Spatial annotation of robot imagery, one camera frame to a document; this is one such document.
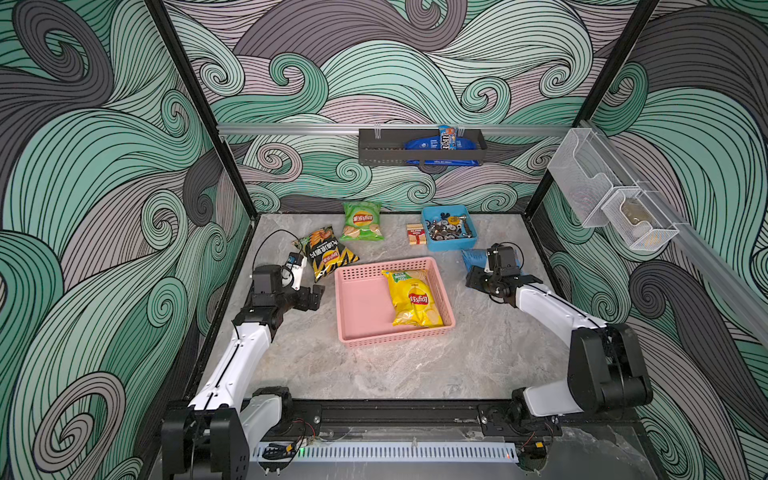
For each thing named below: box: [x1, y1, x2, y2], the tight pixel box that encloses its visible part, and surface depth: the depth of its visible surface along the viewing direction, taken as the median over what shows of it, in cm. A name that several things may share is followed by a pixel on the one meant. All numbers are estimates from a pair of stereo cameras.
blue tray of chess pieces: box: [422, 205, 478, 252], surface depth 116 cm
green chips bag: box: [340, 202, 385, 241], surface depth 112 cm
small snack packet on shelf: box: [439, 124, 457, 150], surface depth 92 cm
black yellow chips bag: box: [292, 225, 360, 282], surface depth 102 cm
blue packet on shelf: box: [404, 136, 481, 166], surface depth 94 cm
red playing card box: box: [406, 223, 427, 245], surface depth 113 cm
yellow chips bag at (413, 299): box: [382, 269, 444, 327], surface depth 91 cm
